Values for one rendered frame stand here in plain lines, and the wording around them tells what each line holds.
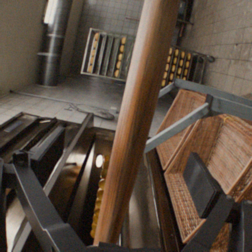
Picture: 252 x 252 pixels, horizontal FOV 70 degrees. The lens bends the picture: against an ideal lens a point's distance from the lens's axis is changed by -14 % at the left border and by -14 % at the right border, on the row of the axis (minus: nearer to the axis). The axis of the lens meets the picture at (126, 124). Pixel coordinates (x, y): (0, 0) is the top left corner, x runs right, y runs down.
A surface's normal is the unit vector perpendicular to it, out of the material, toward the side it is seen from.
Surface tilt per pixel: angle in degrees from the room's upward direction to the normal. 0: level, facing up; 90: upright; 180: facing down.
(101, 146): 90
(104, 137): 90
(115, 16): 90
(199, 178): 0
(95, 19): 90
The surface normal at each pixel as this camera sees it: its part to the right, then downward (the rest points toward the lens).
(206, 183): -0.98, -0.19
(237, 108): 0.00, 0.32
